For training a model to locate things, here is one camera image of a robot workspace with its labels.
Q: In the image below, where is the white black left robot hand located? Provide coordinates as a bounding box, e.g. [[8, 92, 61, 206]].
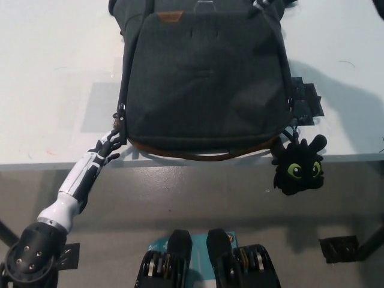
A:
[[58, 128, 127, 208]]

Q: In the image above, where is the black ribbed left robot block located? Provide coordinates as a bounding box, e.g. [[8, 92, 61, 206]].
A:
[[134, 229, 193, 288]]

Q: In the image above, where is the dark table leg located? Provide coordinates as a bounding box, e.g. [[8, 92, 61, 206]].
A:
[[355, 218, 384, 262]]

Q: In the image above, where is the black dragon plush keychain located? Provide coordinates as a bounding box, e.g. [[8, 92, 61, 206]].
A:
[[271, 134, 329, 197]]

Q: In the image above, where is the dark grey backpack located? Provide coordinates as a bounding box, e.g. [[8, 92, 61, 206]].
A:
[[107, 0, 298, 160]]

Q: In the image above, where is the black ribbed robot block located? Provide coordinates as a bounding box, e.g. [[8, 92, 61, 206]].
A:
[[208, 229, 281, 288], [134, 229, 193, 288]]

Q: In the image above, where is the black ribbed right robot block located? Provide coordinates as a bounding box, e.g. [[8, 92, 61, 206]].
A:
[[208, 229, 281, 288]]

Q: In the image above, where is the black floor tape marker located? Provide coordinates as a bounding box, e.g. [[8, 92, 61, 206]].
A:
[[318, 236, 359, 265], [56, 242, 81, 269]]

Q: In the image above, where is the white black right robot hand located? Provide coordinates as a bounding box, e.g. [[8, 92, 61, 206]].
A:
[[252, 0, 275, 11]]

